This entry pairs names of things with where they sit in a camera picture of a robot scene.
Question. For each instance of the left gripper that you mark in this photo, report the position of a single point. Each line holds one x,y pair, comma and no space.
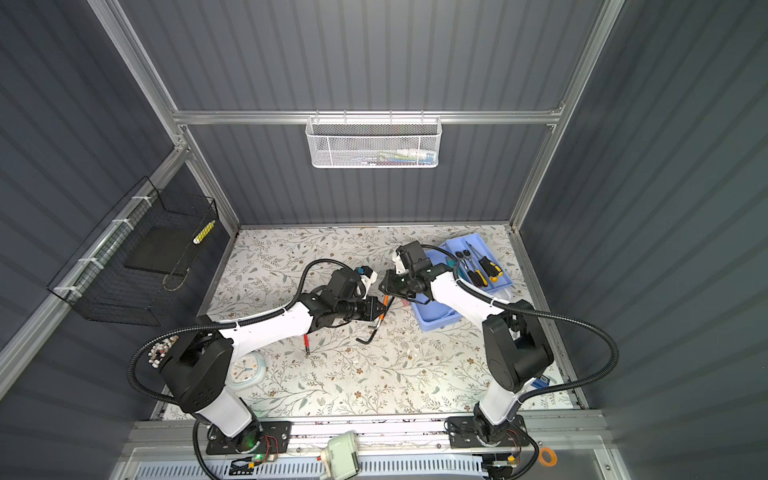
372,311

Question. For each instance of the black yellow screwdriver long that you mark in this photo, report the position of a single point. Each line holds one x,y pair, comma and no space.
472,272

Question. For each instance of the cup of pencils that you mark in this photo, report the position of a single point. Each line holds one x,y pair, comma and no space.
159,349

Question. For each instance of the white wire wall basket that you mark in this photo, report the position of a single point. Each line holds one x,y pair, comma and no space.
392,143

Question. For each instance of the orange pencil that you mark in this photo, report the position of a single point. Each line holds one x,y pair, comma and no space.
382,309

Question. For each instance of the black wire side basket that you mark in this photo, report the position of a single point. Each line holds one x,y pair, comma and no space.
133,271

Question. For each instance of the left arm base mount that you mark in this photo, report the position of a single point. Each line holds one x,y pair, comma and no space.
258,438

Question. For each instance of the blue stapler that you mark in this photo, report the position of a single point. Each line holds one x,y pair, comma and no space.
541,382

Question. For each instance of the green white device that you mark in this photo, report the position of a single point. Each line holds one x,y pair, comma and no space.
340,458

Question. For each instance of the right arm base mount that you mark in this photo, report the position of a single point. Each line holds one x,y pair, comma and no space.
466,432

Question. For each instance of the yellow black screwdriver short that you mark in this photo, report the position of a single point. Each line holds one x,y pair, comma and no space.
491,269

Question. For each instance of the black hex key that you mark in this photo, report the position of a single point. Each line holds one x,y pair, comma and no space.
367,341

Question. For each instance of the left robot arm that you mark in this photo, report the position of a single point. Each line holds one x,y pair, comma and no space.
198,368

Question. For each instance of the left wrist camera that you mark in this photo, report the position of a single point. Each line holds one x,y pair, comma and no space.
367,275

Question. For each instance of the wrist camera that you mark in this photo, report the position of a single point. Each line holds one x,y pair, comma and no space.
367,275
399,260

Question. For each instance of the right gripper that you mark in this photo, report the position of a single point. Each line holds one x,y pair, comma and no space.
389,287

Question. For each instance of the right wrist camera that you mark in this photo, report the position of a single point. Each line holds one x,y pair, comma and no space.
399,260

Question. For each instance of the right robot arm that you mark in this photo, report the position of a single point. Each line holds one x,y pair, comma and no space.
516,347

